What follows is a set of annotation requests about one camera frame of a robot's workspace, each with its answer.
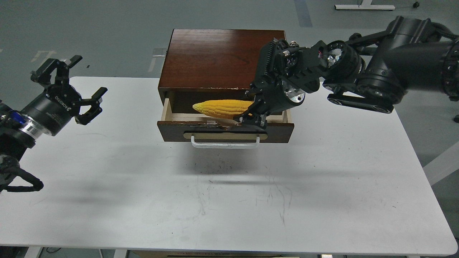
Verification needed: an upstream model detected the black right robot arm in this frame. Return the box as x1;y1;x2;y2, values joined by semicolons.
232;16;458;129

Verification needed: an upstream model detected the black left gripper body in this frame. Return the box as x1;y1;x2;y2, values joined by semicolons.
21;85;82;137

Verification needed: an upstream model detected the white table base background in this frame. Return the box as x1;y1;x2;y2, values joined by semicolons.
334;0;396;11

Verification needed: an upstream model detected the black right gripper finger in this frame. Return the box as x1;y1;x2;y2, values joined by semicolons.
232;101;268;129
245;88;264;101

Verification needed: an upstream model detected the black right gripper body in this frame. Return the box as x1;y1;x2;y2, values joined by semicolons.
250;39;328;115

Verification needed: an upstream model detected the dark wooden drawer cabinet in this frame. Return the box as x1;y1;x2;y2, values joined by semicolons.
158;28;286;101

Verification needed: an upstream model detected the yellow corn cob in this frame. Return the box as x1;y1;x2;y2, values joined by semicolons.
192;99;254;120

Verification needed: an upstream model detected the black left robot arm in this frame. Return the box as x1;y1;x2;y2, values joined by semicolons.
0;55;108;192

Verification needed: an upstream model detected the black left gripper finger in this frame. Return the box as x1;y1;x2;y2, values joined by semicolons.
30;55;82;89
75;87;108;125

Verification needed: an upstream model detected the wooden drawer with white handle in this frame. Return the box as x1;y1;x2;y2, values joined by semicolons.
157;91;295;144

